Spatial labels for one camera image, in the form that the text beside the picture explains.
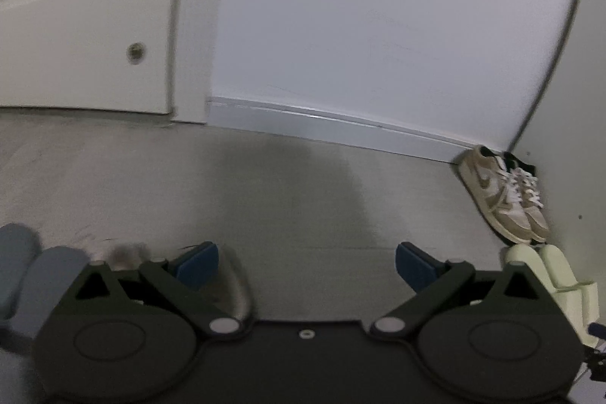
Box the light green slide sandal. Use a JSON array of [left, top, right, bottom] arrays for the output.
[[502, 244, 576, 317], [539, 245, 600, 349]]

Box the beige jordan sneaker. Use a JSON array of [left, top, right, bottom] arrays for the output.
[[503, 152, 550, 243], [458, 145, 532, 244]]

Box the grey-blue slide sandal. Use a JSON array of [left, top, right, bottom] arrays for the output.
[[0, 223, 41, 321], [9, 246, 89, 339]]

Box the black puma sneaker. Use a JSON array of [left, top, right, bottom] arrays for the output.
[[106, 243, 150, 271], [172, 242, 255, 322]]

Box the white cabinet panel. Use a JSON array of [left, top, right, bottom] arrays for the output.
[[508, 0, 606, 292]]

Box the metal door stopper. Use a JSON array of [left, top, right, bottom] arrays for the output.
[[127, 42, 146, 65]]

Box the white door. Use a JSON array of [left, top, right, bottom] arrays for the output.
[[1, 0, 173, 114]]

